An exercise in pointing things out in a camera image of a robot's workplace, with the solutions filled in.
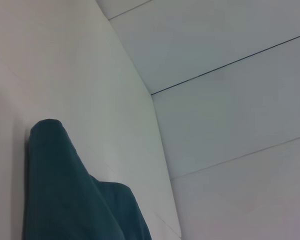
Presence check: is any teal blue t-shirt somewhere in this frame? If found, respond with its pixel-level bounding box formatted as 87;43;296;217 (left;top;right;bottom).
21;118;154;240

